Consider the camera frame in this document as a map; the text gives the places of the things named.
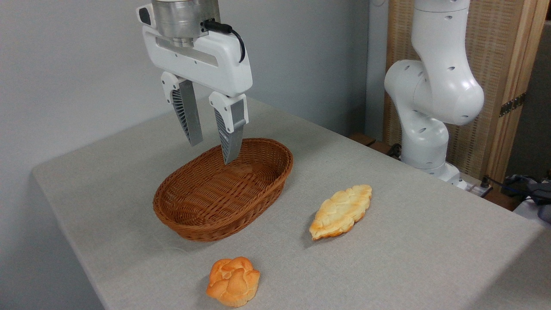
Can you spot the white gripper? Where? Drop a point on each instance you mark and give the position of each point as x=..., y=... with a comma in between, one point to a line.
x=211, y=58

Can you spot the grey linen tablecloth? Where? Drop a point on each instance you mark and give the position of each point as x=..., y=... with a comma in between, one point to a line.
x=409, y=249

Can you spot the long braided bread loaf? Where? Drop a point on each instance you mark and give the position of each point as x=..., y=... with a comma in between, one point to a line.
x=340, y=211

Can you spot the brown wicker basket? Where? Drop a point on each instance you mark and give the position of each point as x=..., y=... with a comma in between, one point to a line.
x=215, y=206

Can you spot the metal screen hinge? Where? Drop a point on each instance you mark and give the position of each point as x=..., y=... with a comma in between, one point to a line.
x=512, y=104

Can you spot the wooden rattan folding screen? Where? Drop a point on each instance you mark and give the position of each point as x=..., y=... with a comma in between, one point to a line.
x=495, y=43

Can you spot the round orange bread bun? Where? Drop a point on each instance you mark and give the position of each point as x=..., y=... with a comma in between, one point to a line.
x=232, y=282

